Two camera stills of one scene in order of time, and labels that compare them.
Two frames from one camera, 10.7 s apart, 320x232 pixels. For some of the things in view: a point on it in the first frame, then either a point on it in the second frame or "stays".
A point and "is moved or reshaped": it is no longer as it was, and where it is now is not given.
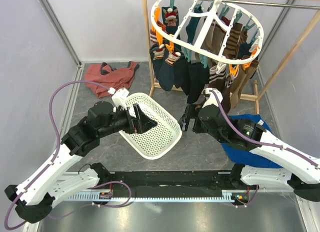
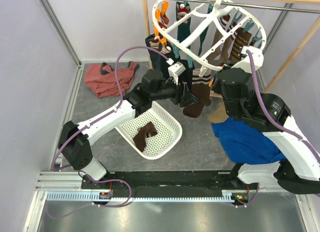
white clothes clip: (220, 66) -> (202, 71)
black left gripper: (141, 123) -> (183, 98)
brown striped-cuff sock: (230, 80) is moved or reshaped
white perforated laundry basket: (152, 142) stays
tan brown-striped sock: (232, 41) -> (242, 39)
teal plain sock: (192, 23) -> (203, 34)
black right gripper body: (194, 109) -> (217, 87)
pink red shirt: (117, 78) stays
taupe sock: (210, 43) -> (216, 37)
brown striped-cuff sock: (217, 81) is moved or reshaped
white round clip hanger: (207, 27) stays
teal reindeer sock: (170, 18) -> (183, 8)
